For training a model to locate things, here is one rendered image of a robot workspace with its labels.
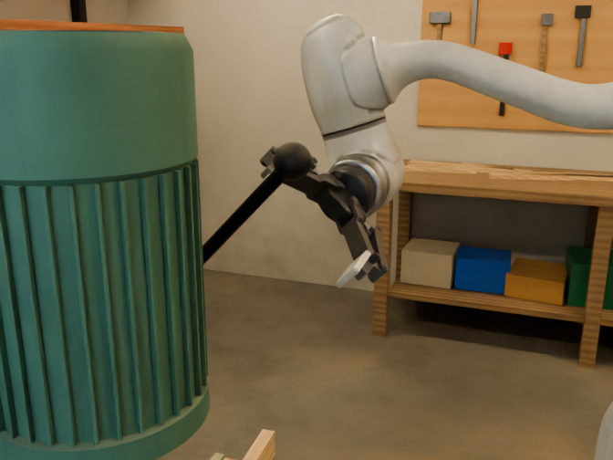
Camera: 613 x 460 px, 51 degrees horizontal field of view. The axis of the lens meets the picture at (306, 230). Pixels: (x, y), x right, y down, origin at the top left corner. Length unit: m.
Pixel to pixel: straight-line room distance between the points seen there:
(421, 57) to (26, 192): 0.65
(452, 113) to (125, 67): 3.37
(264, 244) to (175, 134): 3.82
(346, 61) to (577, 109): 0.33
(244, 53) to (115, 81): 3.70
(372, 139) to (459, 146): 2.84
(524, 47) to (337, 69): 2.79
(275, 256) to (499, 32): 1.92
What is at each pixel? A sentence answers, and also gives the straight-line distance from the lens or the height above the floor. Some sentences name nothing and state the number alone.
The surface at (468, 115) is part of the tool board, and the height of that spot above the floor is 1.12.
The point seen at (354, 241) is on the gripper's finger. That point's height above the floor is 1.27.
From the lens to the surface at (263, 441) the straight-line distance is 0.99.
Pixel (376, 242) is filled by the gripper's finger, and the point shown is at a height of 1.26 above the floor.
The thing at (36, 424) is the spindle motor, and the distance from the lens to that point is 0.51.
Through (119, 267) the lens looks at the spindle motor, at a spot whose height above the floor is 1.35.
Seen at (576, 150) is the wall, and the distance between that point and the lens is 3.76.
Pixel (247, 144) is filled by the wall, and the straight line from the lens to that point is 4.16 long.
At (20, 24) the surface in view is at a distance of 3.01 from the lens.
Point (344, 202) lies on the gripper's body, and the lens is 0.82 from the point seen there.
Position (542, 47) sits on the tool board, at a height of 1.48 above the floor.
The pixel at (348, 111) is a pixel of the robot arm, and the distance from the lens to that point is 0.95.
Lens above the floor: 1.50
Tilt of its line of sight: 16 degrees down
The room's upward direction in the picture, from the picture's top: straight up
